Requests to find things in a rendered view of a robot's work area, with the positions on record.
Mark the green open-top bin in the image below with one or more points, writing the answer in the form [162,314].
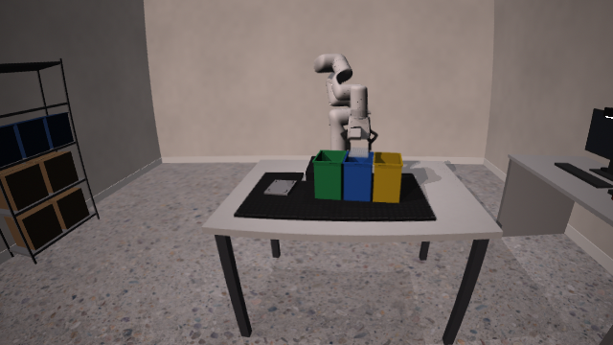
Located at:
[328,175]

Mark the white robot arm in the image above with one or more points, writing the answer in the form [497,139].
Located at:
[345,94]

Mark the black flat mat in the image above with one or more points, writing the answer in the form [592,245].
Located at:
[301,203]

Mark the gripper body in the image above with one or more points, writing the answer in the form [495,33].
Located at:
[364,123]

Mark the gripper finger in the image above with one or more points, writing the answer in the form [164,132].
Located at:
[370,141]
[346,139]

